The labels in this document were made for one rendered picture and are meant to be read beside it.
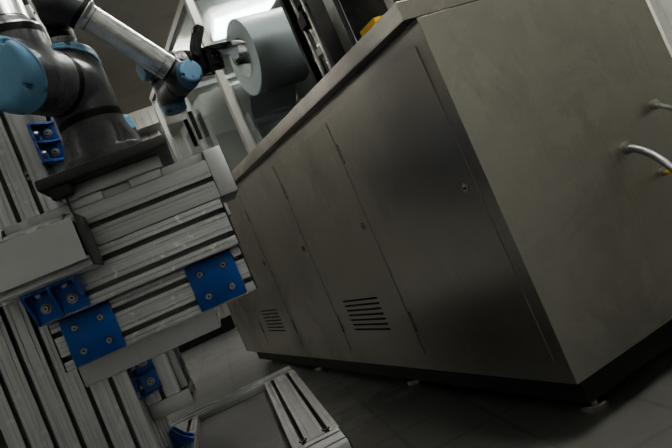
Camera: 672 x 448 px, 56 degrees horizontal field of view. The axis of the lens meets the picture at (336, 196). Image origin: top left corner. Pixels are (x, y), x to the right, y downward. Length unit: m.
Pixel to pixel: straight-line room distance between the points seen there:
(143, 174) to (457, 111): 0.59
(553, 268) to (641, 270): 0.23
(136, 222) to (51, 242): 0.17
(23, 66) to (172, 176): 0.29
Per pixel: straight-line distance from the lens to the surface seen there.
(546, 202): 1.30
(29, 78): 1.10
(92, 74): 1.23
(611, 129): 1.47
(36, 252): 1.06
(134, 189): 1.16
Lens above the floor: 0.56
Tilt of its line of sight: 2 degrees up
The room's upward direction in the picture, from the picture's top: 23 degrees counter-clockwise
